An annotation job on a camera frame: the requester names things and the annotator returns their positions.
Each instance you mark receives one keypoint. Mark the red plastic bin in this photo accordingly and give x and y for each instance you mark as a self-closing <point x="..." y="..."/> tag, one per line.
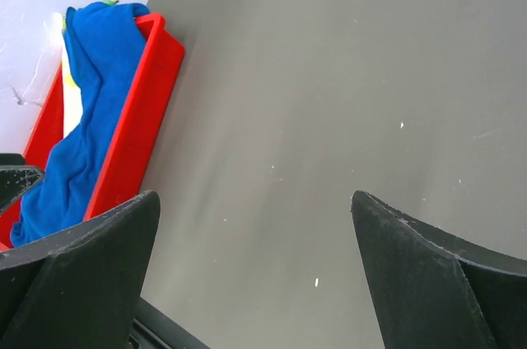
<point x="134" y="136"/>

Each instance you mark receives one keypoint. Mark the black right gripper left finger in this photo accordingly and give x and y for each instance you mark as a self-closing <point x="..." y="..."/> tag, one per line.
<point x="79" y="287"/>

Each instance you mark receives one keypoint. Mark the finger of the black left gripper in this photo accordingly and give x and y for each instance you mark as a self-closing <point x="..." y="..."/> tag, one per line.
<point x="16" y="180"/>

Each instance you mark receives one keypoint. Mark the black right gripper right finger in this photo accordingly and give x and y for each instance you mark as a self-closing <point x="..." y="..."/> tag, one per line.
<point x="432" y="289"/>

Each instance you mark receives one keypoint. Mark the blue towel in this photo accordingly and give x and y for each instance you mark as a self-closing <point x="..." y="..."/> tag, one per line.
<point x="104" y="47"/>

